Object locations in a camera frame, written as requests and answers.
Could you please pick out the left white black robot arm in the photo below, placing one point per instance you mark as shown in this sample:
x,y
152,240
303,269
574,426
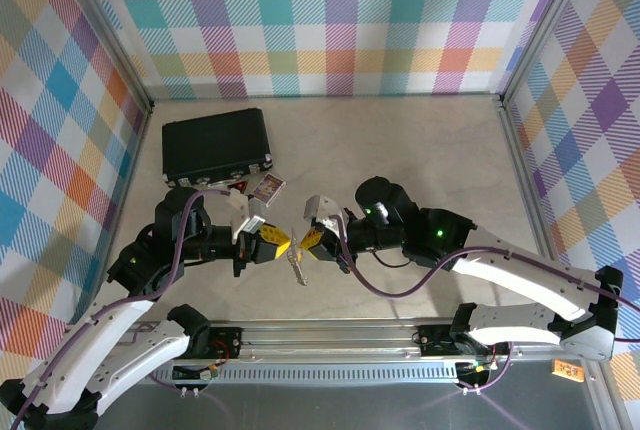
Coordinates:
x,y
100,350

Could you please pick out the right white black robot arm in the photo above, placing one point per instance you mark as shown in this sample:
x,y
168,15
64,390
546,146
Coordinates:
x,y
525,270

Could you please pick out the purple printed card box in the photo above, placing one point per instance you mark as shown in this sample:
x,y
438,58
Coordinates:
x,y
268,187

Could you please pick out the black red triangular card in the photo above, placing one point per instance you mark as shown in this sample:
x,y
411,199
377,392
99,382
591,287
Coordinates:
x,y
240,187

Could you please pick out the black hard case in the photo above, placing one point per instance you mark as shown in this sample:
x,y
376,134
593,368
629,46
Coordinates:
x,y
215,145

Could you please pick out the grey metal sheet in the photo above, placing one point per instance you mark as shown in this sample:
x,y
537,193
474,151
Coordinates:
x,y
325,410

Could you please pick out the orange paper tag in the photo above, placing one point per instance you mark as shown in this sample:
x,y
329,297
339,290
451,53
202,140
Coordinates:
x,y
567,370

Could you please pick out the aluminium side rail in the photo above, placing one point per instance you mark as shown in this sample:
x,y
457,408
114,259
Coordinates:
x,y
527,175
121,200

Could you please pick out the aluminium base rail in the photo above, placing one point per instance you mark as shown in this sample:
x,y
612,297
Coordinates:
x,y
325,340

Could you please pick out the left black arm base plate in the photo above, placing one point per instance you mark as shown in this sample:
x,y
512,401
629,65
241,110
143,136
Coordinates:
x,y
227,340

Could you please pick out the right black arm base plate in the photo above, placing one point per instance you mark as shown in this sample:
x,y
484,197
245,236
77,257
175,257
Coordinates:
x,y
432,340

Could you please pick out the aluminium frame post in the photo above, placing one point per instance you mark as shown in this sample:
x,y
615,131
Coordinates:
x,y
543,25
114,35

